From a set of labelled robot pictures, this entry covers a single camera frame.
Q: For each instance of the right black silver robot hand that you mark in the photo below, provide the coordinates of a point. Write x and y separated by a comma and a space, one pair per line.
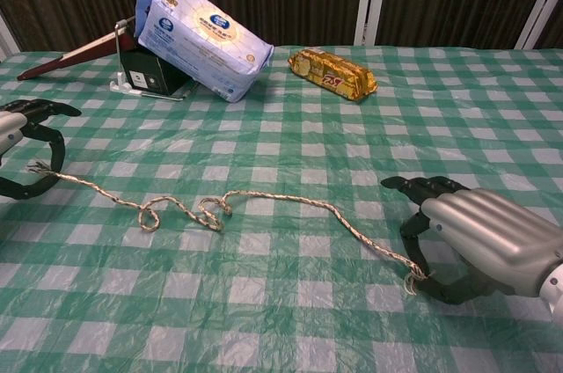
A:
492, 232

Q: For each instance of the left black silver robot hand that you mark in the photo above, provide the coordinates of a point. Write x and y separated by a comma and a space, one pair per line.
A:
33, 108

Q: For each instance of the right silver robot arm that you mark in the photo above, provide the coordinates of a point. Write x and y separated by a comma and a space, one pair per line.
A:
554, 287

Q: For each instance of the dark red white stick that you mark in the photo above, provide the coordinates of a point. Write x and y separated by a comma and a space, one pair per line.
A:
57, 60

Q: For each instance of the black cardboard box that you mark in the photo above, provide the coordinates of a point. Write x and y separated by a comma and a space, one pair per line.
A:
149, 71

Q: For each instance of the blue plastic bag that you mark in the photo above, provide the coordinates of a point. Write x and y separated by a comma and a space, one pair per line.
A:
143, 8

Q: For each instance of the white blue tissue pack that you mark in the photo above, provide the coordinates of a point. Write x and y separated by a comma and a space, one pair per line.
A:
206, 47

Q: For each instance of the green checkered plastic tablecloth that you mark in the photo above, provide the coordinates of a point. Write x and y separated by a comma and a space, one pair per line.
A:
281, 258

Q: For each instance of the gold foil snack pack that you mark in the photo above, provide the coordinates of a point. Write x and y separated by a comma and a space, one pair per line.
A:
334, 76

